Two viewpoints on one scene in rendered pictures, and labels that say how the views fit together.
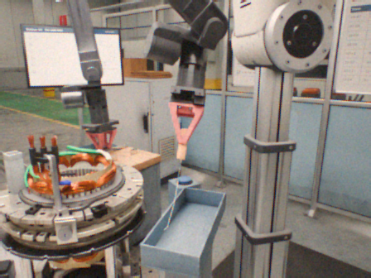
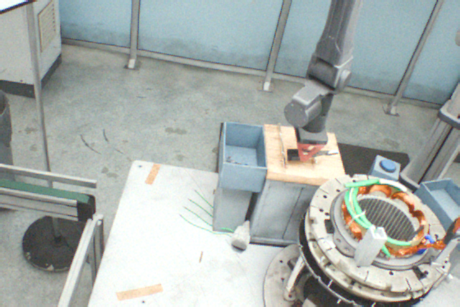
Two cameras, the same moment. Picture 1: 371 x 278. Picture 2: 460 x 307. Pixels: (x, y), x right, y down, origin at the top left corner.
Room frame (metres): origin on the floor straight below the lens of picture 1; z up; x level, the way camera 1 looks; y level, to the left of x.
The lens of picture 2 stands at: (0.39, 0.99, 1.78)
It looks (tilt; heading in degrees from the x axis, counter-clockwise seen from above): 41 degrees down; 316
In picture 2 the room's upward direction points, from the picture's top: 12 degrees clockwise
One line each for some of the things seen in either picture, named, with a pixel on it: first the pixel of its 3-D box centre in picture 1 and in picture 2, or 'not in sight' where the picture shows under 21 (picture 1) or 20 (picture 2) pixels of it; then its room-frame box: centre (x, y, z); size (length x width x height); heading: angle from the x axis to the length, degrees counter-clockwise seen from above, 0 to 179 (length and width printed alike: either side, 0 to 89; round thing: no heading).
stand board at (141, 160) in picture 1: (120, 160); (302, 154); (0.91, 0.22, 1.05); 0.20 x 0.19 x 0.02; 53
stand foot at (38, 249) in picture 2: not in sight; (58, 240); (1.72, 0.64, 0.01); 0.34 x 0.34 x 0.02
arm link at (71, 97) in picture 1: (81, 88); (315, 93); (0.86, 0.31, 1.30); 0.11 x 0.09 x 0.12; 103
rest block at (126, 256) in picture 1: (131, 266); not in sight; (0.64, 0.14, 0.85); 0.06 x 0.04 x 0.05; 12
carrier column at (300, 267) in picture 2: not in sight; (300, 267); (0.71, 0.36, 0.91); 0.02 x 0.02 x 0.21
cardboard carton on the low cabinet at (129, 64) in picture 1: (126, 67); not in sight; (3.53, 0.70, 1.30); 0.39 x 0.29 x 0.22; 59
